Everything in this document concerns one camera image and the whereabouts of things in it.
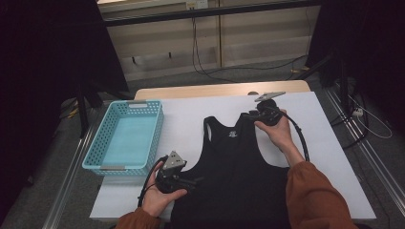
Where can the black metal stand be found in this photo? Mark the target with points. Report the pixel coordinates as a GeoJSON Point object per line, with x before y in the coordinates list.
{"type": "Point", "coordinates": [82, 114]}
{"type": "Point", "coordinates": [343, 86]}

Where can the black tank top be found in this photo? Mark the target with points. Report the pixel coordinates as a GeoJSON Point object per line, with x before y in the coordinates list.
{"type": "Point", "coordinates": [235, 178]}

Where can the beige cabinet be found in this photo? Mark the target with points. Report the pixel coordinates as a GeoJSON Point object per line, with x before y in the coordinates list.
{"type": "Point", "coordinates": [254, 41]}

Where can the person's left hand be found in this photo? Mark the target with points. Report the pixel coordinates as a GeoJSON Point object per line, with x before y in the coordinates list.
{"type": "Point", "coordinates": [159, 200]}

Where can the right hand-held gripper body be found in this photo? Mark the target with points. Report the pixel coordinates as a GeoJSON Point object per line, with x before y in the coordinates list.
{"type": "Point", "coordinates": [269, 111]}

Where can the light blue plastic basket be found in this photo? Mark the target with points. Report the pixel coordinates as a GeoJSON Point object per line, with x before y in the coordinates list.
{"type": "Point", "coordinates": [127, 140]}

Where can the white wall socket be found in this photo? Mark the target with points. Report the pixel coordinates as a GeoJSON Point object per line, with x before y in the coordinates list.
{"type": "Point", "coordinates": [197, 4]}

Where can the aluminium floor rail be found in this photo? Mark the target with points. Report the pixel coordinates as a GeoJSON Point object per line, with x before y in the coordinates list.
{"type": "Point", "coordinates": [68, 178]}
{"type": "Point", "coordinates": [366, 149]}

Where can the small wooden piece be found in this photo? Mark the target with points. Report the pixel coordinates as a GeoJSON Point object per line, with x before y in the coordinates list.
{"type": "Point", "coordinates": [301, 69]}

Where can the dark round table grommet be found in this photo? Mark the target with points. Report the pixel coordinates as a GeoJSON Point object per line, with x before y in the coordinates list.
{"type": "Point", "coordinates": [252, 93]}

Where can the white power strip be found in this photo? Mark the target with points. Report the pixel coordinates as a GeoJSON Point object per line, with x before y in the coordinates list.
{"type": "Point", "coordinates": [357, 111]}

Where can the white table cover sheet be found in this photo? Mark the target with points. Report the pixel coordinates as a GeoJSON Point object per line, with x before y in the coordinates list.
{"type": "Point", "coordinates": [331, 152]}

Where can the black curtain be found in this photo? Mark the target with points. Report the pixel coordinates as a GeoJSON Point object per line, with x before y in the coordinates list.
{"type": "Point", "coordinates": [41, 63]}
{"type": "Point", "coordinates": [372, 47]}

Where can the person's right hand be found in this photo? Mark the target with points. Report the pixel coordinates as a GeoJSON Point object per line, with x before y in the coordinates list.
{"type": "Point", "coordinates": [280, 135]}

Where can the black metal bar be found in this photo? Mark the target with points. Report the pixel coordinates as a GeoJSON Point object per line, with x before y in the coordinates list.
{"type": "Point", "coordinates": [207, 12]}

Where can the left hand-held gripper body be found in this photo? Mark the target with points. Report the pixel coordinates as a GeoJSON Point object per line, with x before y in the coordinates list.
{"type": "Point", "coordinates": [170, 178]}

